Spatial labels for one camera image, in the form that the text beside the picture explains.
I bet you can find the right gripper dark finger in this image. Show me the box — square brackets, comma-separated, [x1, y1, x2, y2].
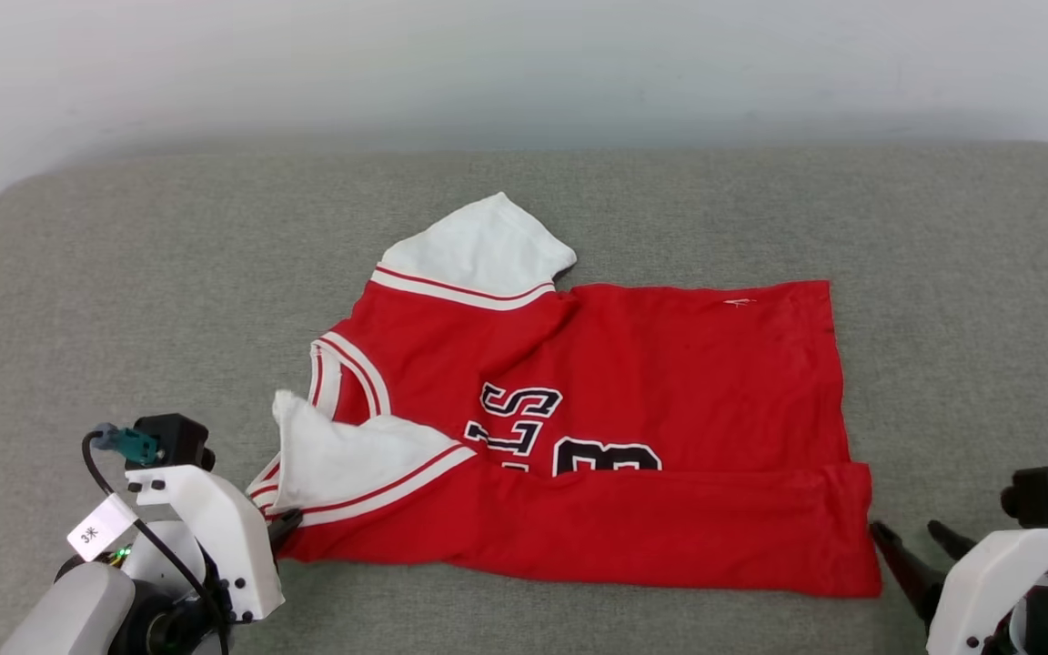
[869, 520, 946, 625]
[928, 519, 981, 561]

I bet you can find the teal left cable connector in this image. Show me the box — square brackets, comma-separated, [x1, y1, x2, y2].
[91, 422, 162, 466]

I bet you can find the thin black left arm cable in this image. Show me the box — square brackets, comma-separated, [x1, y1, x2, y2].
[81, 431, 231, 655]

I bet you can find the white cable label tag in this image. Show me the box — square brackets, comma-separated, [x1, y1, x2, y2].
[66, 493, 139, 563]

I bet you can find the grey-green fabric sofa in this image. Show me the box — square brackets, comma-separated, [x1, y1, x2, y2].
[0, 141, 1048, 655]

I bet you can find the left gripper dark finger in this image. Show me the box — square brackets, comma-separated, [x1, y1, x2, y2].
[267, 509, 305, 548]

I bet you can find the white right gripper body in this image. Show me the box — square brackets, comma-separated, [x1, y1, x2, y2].
[925, 527, 1048, 655]

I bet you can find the red and white basketball jersey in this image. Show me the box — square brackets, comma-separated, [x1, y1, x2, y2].
[247, 191, 883, 600]

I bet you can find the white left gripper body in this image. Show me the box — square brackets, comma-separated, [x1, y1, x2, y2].
[126, 463, 287, 625]

